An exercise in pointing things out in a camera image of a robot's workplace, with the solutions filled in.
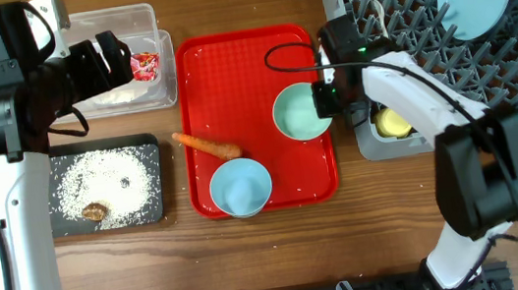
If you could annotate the orange carrot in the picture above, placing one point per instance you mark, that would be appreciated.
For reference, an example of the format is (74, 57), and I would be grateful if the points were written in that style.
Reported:
(220, 150)

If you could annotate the white plastic spoon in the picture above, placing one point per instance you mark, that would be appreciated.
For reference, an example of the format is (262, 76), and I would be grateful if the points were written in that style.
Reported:
(377, 6)

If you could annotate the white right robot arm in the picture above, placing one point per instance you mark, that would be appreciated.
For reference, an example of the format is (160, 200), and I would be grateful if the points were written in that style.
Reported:
(475, 147)

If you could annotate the crumpled white tissue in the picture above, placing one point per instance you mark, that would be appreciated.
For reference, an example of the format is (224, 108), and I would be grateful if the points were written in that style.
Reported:
(117, 96)

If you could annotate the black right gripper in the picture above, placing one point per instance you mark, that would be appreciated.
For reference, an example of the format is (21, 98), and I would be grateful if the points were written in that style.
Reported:
(324, 108)

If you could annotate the black waste tray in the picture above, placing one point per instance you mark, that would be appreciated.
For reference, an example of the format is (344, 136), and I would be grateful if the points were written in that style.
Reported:
(110, 183)

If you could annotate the white rice grains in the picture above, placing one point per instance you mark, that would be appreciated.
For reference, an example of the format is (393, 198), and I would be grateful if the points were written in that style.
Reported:
(105, 179)

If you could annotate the red plastic tray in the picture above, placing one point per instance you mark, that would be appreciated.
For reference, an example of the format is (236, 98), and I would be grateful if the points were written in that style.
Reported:
(226, 93)

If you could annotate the red snack wrapper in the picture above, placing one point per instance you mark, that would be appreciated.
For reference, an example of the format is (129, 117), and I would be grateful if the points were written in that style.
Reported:
(145, 66)

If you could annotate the brown food scrap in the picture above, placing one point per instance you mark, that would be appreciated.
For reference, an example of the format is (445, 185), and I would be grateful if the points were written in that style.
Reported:
(95, 212)

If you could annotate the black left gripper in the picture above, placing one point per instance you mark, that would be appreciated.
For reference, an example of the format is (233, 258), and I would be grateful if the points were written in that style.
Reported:
(101, 76)

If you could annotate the yellow plastic cup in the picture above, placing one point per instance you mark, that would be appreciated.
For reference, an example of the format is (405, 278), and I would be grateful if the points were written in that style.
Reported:
(389, 124)

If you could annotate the clear plastic waste bin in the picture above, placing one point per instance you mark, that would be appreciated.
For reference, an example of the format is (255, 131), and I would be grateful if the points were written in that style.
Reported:
(136, 26)

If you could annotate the green bowl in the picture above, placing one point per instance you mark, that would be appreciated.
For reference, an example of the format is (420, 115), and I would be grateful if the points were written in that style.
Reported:
(295, 115)

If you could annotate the small light blue bowl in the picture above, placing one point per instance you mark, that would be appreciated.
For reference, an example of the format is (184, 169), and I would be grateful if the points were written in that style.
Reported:
(241, 187)

